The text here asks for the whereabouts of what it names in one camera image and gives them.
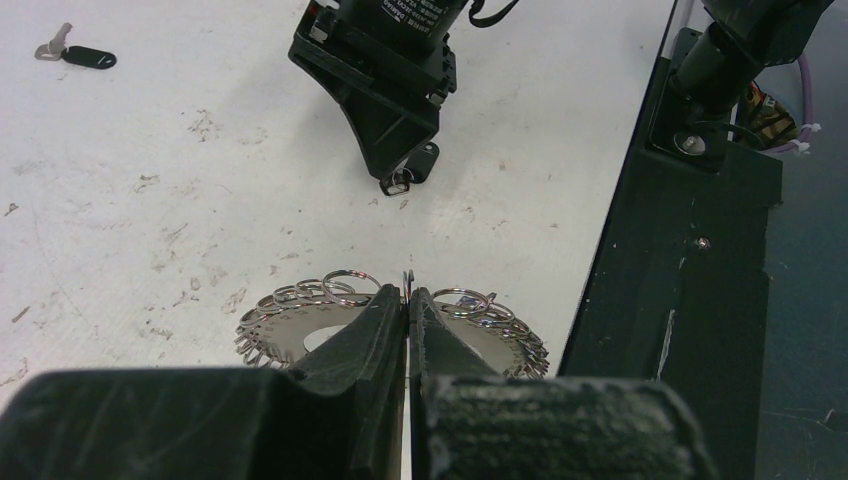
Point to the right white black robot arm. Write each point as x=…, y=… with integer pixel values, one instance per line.
x=707, y=74

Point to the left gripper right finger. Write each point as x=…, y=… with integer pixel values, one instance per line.
x=469, y=422

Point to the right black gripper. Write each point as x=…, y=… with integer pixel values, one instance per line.
x=356, y=50

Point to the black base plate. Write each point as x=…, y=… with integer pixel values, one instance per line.
x=678, y=291

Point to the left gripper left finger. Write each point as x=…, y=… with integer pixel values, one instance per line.
x=335, y=414

